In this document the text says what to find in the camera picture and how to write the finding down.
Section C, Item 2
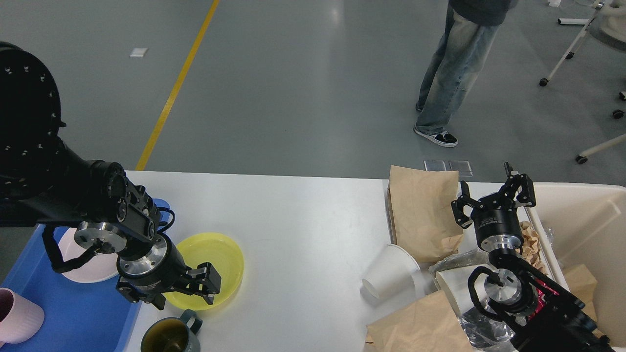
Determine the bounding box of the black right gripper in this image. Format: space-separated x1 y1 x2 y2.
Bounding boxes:
451 162 537 252

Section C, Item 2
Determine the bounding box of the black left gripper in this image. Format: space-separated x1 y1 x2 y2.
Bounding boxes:
116 235 222 310

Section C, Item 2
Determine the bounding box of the teal mug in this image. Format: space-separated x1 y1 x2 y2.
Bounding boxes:
140 309 203 352

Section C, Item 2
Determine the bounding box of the yellow plastic plate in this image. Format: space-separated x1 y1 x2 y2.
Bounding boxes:
164 232 245 311

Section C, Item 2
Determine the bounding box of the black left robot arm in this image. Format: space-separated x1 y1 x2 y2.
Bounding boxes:
0 42 221 310

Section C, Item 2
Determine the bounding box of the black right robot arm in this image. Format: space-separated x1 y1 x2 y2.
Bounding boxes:
451 163 612 352

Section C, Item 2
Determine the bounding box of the floor outlet plate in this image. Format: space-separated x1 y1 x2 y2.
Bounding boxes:
424 159 473 177

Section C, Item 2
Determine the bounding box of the crumpled brown paper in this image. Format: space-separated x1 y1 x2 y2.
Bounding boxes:
519 221 548 275

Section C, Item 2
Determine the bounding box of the pink plate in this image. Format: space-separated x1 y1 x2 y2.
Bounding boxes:
58 228 118 284

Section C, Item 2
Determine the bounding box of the large brown paper bag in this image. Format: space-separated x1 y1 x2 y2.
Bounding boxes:
388 165 464 263

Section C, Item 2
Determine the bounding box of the beige plastic bin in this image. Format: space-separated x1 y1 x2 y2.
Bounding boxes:
531 182 626 352

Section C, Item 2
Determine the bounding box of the blue plastic tray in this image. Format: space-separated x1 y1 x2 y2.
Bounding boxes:
1 225 142 352

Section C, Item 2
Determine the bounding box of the white chair base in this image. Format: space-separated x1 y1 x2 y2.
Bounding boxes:
575 90 626 164

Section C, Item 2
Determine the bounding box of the red foil wrapper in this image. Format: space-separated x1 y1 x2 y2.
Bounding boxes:
535 279 559 311

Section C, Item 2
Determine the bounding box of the cardboard piece in bin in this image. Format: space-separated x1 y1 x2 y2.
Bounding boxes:
562 264 598 322

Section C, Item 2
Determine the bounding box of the clear plastic wrap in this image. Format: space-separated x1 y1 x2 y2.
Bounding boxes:
429 249 515 352

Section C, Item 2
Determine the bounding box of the white paper cup lying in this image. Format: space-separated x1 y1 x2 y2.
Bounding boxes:
362 243 420 299

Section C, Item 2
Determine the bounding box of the lower brown paper bag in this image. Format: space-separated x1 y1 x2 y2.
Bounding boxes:
366 290 473 352

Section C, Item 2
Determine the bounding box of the pink ribbed cup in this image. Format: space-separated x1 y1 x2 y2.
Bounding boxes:
0 287 45 346

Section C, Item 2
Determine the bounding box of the white rolling stand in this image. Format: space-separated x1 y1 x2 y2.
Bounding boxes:
538 0 610 87

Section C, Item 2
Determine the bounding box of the person in jeans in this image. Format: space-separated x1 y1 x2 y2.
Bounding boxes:
413 0 518 148

